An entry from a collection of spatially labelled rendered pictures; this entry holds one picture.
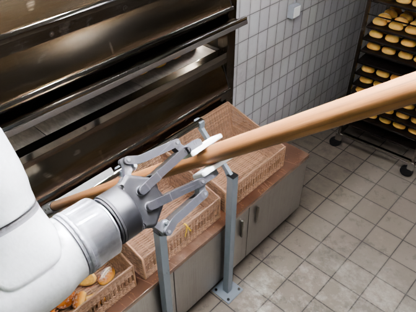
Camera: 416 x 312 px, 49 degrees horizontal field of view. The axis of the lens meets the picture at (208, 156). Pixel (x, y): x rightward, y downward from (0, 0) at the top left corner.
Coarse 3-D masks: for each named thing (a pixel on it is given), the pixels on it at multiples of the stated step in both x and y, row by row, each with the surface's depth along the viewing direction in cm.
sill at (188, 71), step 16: (192, 64) 260; (208, 64) 264; (160, 80) 246; (176, 80) 249; (128, 96) 234; (144, 96) 236; (96, 112) 222; (112, 112) 224; (64, 128) 212; (80, 128) 213; (32, 144) 202; (48, 144) 203
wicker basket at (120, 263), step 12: (108, 264) 224; (120, 264) 216; (96, 276) 219; (120, 276) 202; (132, 276) 211; (84, 288) 213; (96, 288) 214; (108, 288) 200; (120, 288) 213; (96, 300) 197; (108, 300) 204
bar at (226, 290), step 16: (192, 128) 215; (160, 144) 203; (112, 176) 188; (64, 208) 175; (160, 240) 194; (160, 256) 201; (224, 256) 260; (160, 272) 209; (224, 272) 269; (160, 288) 219; (224, 288) 278; (240, 288) 281
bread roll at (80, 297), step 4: (80, 292) 205; (84, 292) 206; (76, 296) 203; (80, 296) 203; (84, 296) 204; (72, 300) 203; (76, 300) 201; (80, 300) 201; (84, 300) 202; (72, 304) 202; (76, 304) 201; (80, 304) 201
